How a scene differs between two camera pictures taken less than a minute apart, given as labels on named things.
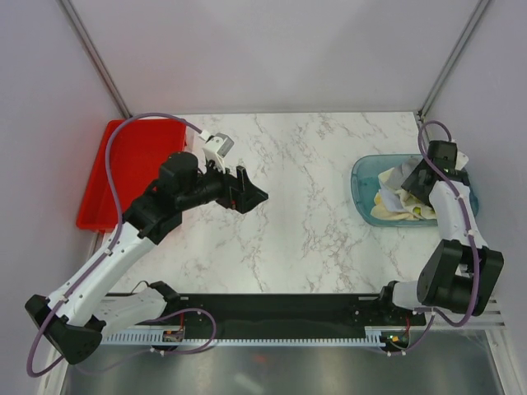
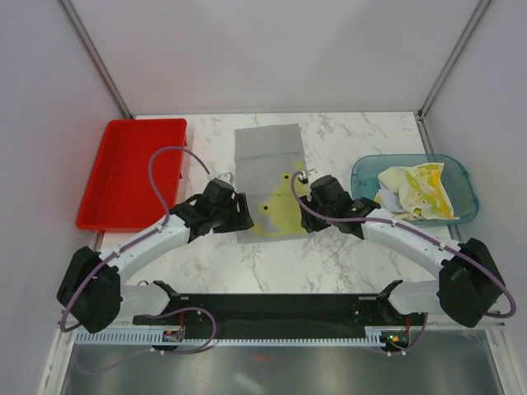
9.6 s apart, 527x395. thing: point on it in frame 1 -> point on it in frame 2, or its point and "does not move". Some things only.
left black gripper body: x=208 y=188 -> x=228 y=220
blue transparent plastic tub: x=365 y=183 does not move
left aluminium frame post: x=71 y=14 does not move
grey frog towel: x=399 y=174 -> x=266 y=158
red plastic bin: x=137 y=150 does not move
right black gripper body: x=412 y=183 -> x=314 y=222
